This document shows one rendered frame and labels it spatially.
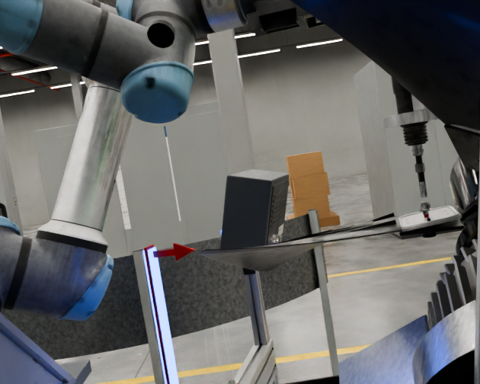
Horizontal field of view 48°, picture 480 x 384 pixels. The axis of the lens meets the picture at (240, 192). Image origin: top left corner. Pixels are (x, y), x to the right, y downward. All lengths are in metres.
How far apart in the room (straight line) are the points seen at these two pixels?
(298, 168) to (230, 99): 3.94
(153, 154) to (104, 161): 5.86
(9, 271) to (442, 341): 0.63
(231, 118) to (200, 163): 1.83
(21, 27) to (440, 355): 0.48
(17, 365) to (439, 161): 6.51
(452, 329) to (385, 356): 0.21
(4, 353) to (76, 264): 0.23
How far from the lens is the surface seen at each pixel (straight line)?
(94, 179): 0.91
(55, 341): 2.55
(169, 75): 0.58
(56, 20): 0.58
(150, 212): 6.82
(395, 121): 0.61
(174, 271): 2.43
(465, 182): 0.65
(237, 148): 4.95
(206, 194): 6.70
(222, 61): 5.03
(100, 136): 0.92
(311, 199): 8.80
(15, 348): 0.73
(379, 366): 0.67
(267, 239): 1.27
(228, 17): 0.66
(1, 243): 0.89
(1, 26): 0.59
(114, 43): 0.59
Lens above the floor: 1.28
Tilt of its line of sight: 3 degrees down
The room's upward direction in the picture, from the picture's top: 9 degrees counter-clockwise
